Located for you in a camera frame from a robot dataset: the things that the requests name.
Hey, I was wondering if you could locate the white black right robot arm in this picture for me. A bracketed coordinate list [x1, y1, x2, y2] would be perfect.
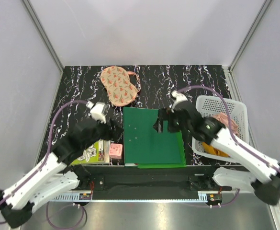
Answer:
[153, 101, 280, 206]

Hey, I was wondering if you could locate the aluminium frame post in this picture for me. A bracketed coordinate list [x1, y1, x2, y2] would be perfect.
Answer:
[228, 0, 273, 72]
[21, 0, 64, 73]

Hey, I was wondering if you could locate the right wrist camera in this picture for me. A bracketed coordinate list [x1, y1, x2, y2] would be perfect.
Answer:
[170, 91, 188, 112]

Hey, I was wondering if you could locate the white slotted cable duct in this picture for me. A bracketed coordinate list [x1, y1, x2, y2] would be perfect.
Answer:
[51, 191, 208, 203]

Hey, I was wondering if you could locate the pink lace garment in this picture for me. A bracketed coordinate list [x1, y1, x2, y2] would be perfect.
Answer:
[212, 113, 239, 136]

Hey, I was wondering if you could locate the lime green illustrated book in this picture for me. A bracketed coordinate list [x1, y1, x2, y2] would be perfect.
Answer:
[71, 139, 111, 165]

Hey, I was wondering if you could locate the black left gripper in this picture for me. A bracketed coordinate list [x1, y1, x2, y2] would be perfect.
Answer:
[83, 115, 124, 150]

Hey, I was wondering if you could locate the left aluminium frame post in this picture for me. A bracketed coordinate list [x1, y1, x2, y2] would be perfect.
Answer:
[21, 0, 64, 73]

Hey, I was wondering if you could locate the right aluminium frame post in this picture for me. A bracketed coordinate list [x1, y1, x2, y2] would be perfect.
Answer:
[228, 0, 273, 72]

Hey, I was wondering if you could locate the dark green ring binder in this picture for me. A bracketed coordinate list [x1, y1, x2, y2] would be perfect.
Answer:
[123, 107, 182, 165]

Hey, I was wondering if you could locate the white perforated plastic basket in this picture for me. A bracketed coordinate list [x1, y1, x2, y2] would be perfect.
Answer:
[191, 95, 250, 163]

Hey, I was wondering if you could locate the pink floral mesh laundry bag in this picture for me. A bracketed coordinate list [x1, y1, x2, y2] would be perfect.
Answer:
[100, 66, 141, 107]

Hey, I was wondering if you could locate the small pink box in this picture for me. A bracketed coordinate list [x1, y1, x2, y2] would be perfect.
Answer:
[109, 143, 123, 159]

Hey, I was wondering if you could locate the mustard yellow garment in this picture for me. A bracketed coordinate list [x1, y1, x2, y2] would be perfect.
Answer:
[202, 142, 229, 158]

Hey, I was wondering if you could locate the light green folder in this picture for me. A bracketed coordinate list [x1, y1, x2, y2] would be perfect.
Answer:
[137, 132, 186, 169]

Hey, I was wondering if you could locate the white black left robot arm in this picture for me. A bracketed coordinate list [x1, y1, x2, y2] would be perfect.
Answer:
[0, 118, 123, 229]

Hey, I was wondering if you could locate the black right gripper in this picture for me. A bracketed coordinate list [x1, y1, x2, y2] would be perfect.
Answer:
[153, 107, 192, 133]

